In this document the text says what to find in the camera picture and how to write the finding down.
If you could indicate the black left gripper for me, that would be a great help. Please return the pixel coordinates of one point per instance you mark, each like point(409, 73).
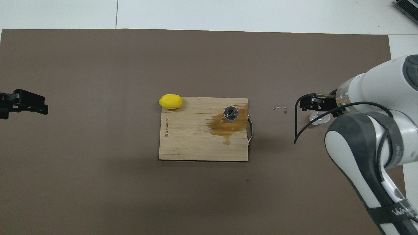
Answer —
point(6, 104)

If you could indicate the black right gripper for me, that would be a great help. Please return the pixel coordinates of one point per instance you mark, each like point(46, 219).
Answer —
point(328, 104)

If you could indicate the small clear glass cup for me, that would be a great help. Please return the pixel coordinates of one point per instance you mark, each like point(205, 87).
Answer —
point(316, 121)

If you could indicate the steel double jigger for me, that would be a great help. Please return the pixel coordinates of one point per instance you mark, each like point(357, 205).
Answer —
point(231, 114)

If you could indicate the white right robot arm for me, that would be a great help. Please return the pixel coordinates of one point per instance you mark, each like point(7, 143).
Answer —
point(375, 81)

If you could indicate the brown table mat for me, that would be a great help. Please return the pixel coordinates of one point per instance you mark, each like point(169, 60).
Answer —
point(98, 179)

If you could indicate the stained wooden cutting board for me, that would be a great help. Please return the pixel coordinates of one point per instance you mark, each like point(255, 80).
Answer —
point(189, 137)

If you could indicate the grey ribbed device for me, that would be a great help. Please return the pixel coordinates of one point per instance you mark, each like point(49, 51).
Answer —
point(408, 8)

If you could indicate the yellow lemon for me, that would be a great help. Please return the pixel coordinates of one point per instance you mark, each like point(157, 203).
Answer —
point(170, 101)

